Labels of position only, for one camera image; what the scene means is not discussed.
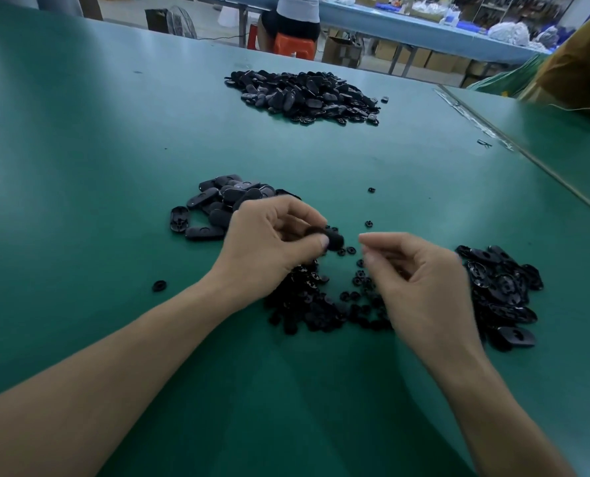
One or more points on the red plastic stool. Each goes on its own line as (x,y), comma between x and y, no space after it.
(295,46)
(253,37)

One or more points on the person's right hand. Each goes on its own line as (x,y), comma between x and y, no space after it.
(429,303)

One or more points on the green striped bag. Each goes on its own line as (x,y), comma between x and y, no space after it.
(504,79)

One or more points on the small open cardboard box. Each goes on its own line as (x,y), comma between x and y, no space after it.
(342,51)

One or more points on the person's left forearm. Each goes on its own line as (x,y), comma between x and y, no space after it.
(86,392)

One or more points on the person's left hand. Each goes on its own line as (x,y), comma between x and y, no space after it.
(260,253)

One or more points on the grey floor fan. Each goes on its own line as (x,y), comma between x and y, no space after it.
(172,22)

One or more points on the small black plastic scrap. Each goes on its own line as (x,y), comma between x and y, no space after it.
(484,144)

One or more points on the long blue work table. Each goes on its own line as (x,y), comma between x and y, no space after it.
(414,32)

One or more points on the pile of black oval shells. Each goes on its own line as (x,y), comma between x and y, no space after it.
(504,293)

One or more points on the pile of small black buttons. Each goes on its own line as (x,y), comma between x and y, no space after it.
(315,308)

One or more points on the white plastic bag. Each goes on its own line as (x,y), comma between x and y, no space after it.
(508,34)

